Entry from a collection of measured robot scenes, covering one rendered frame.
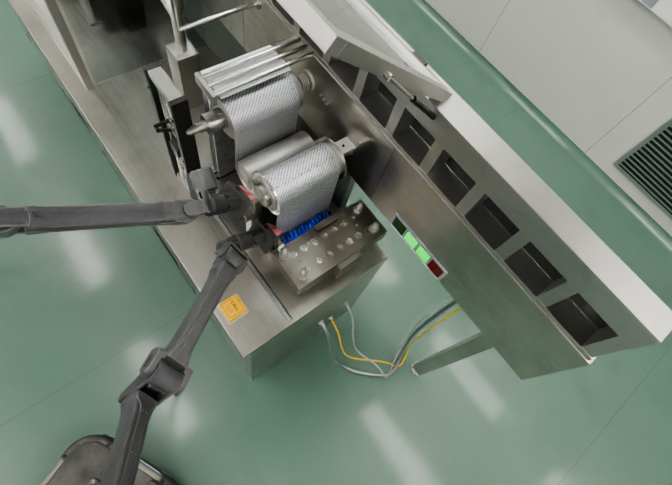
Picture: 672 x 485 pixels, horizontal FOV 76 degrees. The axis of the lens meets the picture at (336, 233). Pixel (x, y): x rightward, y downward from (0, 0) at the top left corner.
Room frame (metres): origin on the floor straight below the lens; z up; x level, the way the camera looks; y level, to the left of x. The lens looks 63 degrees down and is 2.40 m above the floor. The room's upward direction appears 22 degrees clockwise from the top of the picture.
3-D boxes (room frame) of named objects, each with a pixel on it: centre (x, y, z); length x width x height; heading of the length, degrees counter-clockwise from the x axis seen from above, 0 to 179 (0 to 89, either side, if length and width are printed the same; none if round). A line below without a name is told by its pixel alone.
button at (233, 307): (0.35, 0.23, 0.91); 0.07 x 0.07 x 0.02; 57
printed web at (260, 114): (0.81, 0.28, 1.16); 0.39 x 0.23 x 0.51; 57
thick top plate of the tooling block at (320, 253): (0.67, 0.00, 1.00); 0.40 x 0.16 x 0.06; 147
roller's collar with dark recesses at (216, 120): (0.75, 0.46, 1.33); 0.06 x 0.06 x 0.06; 57
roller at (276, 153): (0.80, 0.27, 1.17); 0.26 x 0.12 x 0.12; 147
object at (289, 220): (0.70, 0.13, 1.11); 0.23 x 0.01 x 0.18; 147
